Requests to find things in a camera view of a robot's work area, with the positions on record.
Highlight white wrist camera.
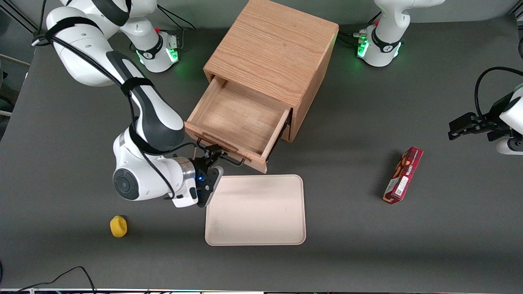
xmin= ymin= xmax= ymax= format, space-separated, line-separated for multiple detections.
xmin=496 ymin=137 xmax=523 ymax=156
xmin=206 ymin=165 xmax=224 ymax=205

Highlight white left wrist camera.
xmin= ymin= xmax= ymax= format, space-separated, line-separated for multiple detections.
xmin=496 ymin=137 xmax=523 ymax=156

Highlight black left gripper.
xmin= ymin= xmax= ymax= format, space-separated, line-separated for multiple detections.
xmin=448 ymin=92 xmax=513 ymax=141

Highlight wooden drawer cabinet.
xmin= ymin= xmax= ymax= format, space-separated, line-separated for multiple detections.
xmin=203 ymin=0 xmax=340 ymax=143

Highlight grey metal frame bar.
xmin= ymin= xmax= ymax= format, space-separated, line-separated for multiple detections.
xmin=0 ymin=53 xmax=32 ymax=68

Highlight yellow lemon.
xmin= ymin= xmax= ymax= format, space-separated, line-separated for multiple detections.
xmin=110 ymin=215 xmax=128 ymax=238

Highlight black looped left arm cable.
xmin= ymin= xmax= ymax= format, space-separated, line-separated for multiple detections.
xmin=474 ymin=67 xmax=523 ymax=120

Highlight black right arm base cables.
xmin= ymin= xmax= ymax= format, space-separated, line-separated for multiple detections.
xmin=156 ymin=7 xmax=196 ymax=51

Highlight black arm base cables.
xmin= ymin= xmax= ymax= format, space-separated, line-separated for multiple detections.
xmin=337 ymin=11 xmax=382 ymax=49
xmin=156 ymin=7 xmax=196 ymax=51

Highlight black cable at table edge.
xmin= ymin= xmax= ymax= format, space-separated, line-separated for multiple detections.
xmin=8 ymin=266 xmax=97 ymax=293

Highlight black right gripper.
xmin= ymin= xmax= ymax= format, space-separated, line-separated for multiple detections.
xmin=193 ymin=145 xmax=224 ymax=182

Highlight black left arm base cables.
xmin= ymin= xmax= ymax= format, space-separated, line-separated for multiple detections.
xmin=337 ymin=11 xmax=382 ymax=49

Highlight red snack box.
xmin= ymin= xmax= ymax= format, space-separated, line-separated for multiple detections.
xmin=382 ymin=146 xmax=424 ymax=205

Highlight beige rectangular tray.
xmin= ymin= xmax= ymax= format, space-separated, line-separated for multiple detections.
xmin=205 ymin=174 xmax=306 ymax=246

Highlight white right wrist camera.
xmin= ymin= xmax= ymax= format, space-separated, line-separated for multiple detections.
xmin=206 ymin=165 xmax=224 ymax=205

